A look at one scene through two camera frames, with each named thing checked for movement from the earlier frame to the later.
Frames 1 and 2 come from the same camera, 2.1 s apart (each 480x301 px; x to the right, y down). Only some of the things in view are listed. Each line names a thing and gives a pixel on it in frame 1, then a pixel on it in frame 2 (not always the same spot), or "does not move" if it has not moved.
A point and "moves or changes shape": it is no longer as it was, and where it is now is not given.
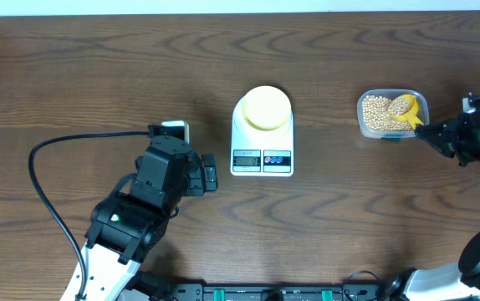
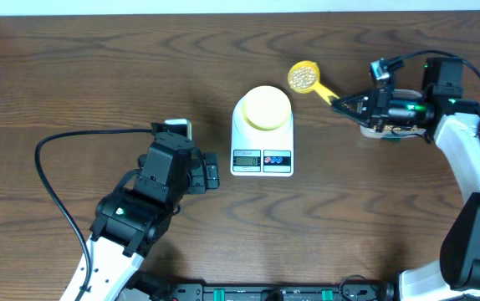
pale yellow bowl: [266, 108] does not move
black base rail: [348, 292] does not move
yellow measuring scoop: [411, 115] moves or changes shape
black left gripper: [196, 185] does not move
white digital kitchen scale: [258, 153] does not move
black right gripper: [448, 142] → [375, 114]
